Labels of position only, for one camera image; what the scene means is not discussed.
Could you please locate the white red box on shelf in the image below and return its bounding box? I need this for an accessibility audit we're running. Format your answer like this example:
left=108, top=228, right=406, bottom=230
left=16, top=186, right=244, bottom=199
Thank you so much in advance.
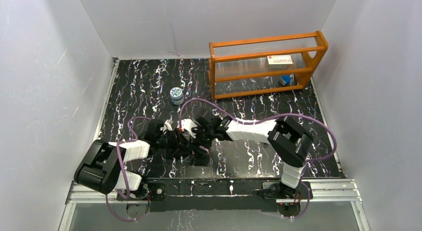
left=266, top=55, right=294, bottom=69

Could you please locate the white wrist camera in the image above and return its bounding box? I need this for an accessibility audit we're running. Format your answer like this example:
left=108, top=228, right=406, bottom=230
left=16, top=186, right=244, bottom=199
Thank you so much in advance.
left=164, top=119, right=174, bottom=131
left=181, top=119, right=198, bottom=138

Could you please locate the orange wooden shelf rack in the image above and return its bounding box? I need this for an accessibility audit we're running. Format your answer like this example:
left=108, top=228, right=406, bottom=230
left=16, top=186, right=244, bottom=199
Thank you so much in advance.
left=209, top=31, right=329, bottom=100

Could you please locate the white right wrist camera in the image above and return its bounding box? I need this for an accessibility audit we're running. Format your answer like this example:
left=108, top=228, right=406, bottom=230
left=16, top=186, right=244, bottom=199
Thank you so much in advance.
left=181, top=119, right=198, bottom=138

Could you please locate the blue grey stapler remover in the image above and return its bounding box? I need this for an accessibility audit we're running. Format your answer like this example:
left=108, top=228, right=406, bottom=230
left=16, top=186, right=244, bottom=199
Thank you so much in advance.
left=279, top=75, right=294, bottom=86

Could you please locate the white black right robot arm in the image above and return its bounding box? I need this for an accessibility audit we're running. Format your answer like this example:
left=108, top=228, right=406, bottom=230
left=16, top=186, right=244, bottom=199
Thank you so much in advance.
left=181, top=110, right=314, bottom=198

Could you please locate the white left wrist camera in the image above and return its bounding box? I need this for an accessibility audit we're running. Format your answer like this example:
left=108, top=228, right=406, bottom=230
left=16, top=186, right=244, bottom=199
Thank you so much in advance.
left=164, top=119, right=174, bottom=131

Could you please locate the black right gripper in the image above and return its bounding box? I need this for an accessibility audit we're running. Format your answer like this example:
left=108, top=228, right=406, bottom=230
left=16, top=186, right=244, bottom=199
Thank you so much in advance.
left=187, top=122, right=215, bottom=157

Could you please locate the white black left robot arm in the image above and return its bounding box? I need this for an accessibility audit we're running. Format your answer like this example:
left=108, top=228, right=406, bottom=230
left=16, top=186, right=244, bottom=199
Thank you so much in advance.
left=74, top=119, right=180, bottom=199

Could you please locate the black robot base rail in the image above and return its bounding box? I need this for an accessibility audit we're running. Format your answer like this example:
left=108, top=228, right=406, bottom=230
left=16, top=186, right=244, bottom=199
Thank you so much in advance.
left=126, top=178, right=314, bottom=215

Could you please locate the blue white round jar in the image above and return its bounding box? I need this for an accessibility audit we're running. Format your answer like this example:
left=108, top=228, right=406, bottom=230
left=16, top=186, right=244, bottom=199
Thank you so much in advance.
left=169, top=87, right=184, bottom=106

